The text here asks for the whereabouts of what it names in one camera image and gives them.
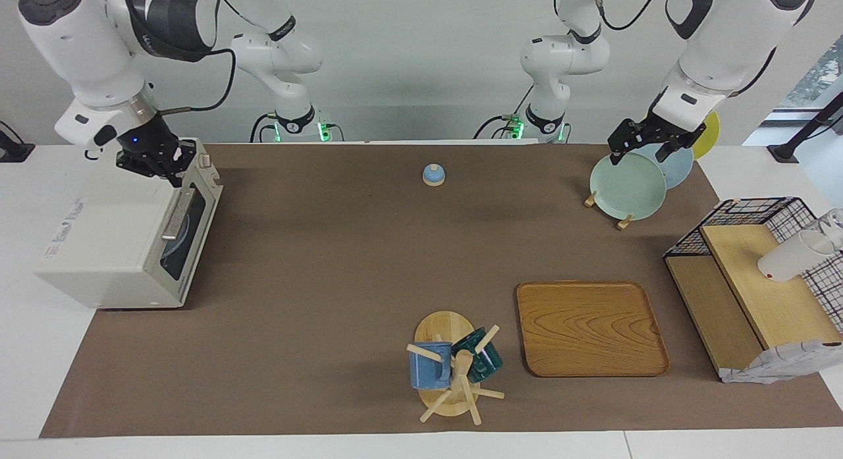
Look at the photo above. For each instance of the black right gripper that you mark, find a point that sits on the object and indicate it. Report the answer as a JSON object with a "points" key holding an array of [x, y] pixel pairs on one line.
{"points": [[148, 149]]}

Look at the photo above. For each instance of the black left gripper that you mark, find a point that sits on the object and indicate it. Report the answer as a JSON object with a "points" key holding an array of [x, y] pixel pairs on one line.
{"points": [[658, 133]]}

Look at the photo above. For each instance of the cream toaster oven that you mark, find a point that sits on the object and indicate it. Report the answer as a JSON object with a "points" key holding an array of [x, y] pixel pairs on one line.
{"points": [[99, 248]]}

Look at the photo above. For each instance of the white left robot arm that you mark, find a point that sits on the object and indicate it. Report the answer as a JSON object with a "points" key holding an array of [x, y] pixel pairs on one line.
{"points": [[718, 44]]}

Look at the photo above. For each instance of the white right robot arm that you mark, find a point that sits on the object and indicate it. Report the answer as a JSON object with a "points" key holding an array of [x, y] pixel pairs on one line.
{"points": [[85, 57]]}

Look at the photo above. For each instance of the pale green plate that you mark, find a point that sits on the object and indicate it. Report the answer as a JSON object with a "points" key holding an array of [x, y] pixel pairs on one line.
{"points": [[625, 186]]}

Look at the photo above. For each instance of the light blue racked plate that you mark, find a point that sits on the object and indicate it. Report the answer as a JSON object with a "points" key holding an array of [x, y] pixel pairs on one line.
{"points": [[681, 169]]}

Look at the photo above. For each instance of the wooden plate rack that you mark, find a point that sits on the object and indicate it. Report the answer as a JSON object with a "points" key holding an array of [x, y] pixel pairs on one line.
{"points": [[623, 223]]}

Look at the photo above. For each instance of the yellow plate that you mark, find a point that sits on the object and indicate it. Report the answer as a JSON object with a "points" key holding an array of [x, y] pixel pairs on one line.
{"points": [[710, 136]]}

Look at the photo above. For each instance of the black clamp stand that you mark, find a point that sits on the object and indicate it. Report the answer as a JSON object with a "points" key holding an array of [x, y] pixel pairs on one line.
{"points": [[787, 151]]}

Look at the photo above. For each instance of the black desk device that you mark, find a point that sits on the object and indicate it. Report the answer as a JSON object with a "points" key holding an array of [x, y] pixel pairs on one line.
{"points": [[13, 149]]}

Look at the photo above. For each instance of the low wooden shelf board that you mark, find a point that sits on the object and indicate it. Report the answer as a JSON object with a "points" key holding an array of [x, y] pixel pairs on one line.
{"points": [[718, 314]]}

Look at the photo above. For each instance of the wooden serving tray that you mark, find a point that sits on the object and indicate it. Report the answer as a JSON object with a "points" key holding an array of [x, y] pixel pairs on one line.
{"points": [[589, 327]]}

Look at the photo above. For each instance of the white cup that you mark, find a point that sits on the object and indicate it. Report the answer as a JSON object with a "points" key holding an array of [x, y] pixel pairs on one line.
{"points": [[787, 261]]}

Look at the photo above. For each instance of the window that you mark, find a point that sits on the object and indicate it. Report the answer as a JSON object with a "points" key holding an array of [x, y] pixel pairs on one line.
{"points": [[816, 77]]}

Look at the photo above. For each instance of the clear glass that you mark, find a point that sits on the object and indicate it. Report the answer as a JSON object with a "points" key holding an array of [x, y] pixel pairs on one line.
{"points": [[833, 220]]}

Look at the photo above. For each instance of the small blue white bell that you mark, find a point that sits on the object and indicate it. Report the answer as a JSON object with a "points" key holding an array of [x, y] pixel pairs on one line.
{"points": [[433, 176]]}

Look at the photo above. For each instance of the brown table mat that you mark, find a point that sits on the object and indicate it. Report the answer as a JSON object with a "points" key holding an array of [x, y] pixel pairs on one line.
{"points": [[329, 314]]}

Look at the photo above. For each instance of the tall wooden shelf board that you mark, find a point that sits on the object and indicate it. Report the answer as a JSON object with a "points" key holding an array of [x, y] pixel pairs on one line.
{"points": [[784, 307]]}

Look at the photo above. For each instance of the white plaid fabric liner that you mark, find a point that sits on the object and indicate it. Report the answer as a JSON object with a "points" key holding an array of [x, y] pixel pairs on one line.
{"points": [[777, 367]]}

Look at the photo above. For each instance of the dark green mug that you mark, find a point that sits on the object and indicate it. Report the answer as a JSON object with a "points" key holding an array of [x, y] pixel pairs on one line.
{"points": [[484, 360]]}

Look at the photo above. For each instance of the wooden mug tree stand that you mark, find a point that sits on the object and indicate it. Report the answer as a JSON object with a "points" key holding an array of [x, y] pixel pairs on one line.
{"points": [[444, 327]]}

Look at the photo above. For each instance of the blue mug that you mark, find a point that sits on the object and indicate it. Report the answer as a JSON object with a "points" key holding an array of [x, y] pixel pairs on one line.
{"points": [[427, 370]]}

